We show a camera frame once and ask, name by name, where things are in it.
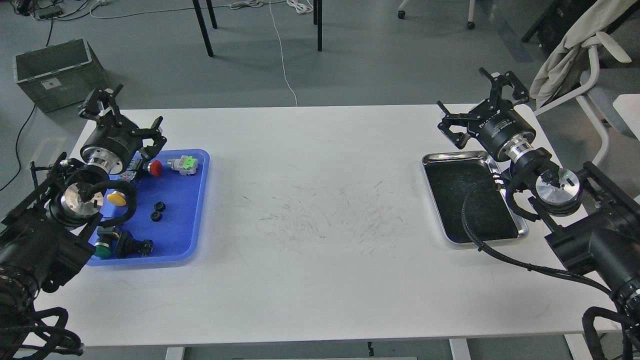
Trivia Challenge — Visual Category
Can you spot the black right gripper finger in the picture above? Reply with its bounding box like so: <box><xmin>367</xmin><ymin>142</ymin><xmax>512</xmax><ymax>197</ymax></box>
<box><xmin>436</xmin><ymin>101</ymin><xmax>482</xmax><ymax>150</ymax></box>
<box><xmin>479</xmin><ymin>67</ymin><xmax>530</xmax><ymax>111</ymax></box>

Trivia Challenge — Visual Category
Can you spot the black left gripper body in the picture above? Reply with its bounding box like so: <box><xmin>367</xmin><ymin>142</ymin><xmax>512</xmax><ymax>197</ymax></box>
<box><xmin>80</xmin><ymin>123</ymin><xmax>143</xmax><ymax>174</ymax></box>

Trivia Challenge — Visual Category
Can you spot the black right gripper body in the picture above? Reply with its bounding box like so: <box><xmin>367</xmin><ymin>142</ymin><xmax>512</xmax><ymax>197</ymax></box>
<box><xmin>468</xmin><ymin>109</ymin><xmax>537</xmax><ymax>162</ymax></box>

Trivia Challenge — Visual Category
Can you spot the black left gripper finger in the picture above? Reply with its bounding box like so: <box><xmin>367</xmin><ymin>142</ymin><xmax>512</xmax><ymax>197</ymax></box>
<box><xmin>133</xmin><ymin>116</ymin><xmax>167</xmax><ymax>161</ymax></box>
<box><xmin>78</xmin><ymin>84</ymin><xmax>138</xmax><ymax>132</ymax></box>

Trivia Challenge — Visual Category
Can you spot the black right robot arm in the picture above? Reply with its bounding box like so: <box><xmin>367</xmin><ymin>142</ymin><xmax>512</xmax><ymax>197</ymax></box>
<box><xmin>437</xmin><ymin>68</ymin><xmax>640</xmax><ymax>360</ymax></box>

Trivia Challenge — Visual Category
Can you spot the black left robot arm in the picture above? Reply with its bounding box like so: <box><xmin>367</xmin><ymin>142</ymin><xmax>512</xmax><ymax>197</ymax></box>
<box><xmin>0</xmin><ymin>84</ymin><xmax>167</xmax><ymax>360</ymax></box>

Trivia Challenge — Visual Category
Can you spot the blue plastic tray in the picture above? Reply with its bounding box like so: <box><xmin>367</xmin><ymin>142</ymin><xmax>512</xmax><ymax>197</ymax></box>
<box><xmin>87</xmin><ymin>148</ymin><xmax>210</xmax><ymax>267</ymax></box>

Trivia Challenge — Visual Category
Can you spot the silver metal tray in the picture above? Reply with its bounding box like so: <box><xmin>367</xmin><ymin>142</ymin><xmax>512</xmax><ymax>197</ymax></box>
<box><xmin>422</xmin><ymin>150</ymin><xmax>529</xmax><ymax>247</ymax></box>

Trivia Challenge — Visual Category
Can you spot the beige cloth on chair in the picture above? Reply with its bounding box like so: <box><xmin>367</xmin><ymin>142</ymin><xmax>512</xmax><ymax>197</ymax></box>
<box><xmin>529</xmin><ymin>0</ymin><xmax>637</xmax><ymax>109</ymax></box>

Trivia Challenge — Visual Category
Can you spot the grey green connector module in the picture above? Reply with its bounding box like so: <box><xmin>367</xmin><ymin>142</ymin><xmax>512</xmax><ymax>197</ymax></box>
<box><xmin>166</xmin><ymin>155</ymin><xmax>199</xmax><ymax>176</ymax></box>

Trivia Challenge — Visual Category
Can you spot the grey plastic crate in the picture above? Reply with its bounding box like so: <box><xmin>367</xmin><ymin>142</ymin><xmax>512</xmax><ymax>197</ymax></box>
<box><xmin>13</xmin><ymin>39</ymin><xmax>109</xmax><ymax>113</ymax></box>

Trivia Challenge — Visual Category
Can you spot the white office chair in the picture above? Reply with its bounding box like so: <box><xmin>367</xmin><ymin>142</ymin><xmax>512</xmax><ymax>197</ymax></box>
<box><xmin>534</xmin><ymin>31</ymin><xmax>640</xmax><ymax>166</ymax></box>

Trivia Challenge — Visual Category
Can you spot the black table leg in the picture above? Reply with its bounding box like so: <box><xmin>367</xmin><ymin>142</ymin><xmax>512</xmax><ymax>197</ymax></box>
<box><xmin>313</xmin><ymin>0</ymin><xmax>323</xmax><ymax>52</ymax></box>
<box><xmin>192</xmin><ymin>0</ymin><xmax>214</xmax><ymax>58</ymax></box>

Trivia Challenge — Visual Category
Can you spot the red push button switch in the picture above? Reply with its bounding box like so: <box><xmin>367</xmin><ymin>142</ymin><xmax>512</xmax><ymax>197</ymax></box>
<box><xmin>127</xmin><ymin>158</ymin><xmax>163</xmax><ymax>179</ymax></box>

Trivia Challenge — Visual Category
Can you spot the yellow push button switch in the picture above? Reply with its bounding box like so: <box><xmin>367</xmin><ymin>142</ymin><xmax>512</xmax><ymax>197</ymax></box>
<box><xmin>106</xmin><ymin>170</ymin><xmax>137</xmax><ymax>207</ymax></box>

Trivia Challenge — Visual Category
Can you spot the black floor cable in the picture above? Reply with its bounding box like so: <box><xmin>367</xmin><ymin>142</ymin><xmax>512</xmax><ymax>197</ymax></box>
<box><xmin>0</xmin><ymin>102</ymin><xmax>38</xmax><ymax>193</ymax></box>

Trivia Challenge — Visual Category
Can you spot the green push button switch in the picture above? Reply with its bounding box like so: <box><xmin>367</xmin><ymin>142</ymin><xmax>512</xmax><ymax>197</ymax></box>
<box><xmin>93</xmin><ymin>225</ymin><xmax>122</xmax><ymax>260</ymax></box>

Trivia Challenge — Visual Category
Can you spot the white floor cable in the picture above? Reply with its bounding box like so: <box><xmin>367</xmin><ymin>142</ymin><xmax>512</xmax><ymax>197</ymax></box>
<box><xmin>268</xmin><ymin>0</ymin><xmax>299</xmax><ymax>107</ymax></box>

